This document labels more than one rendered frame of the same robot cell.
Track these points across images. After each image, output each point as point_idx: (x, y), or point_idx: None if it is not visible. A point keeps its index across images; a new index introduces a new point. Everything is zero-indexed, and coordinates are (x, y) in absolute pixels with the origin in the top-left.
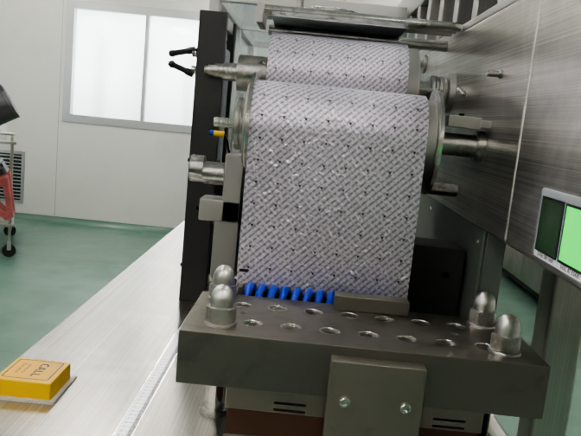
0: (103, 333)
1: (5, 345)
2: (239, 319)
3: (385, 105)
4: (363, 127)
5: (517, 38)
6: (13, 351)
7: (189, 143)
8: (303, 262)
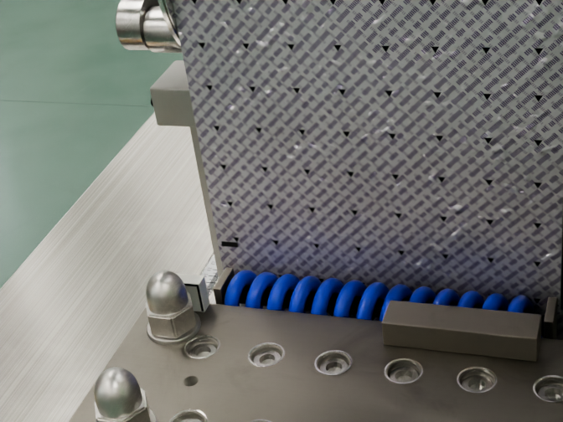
0: (78, 290)
1: (139, 95)
2: (171, 410)
3: None
4: None
5: None
6: (150, 105)
7: None
8: (337, 229)
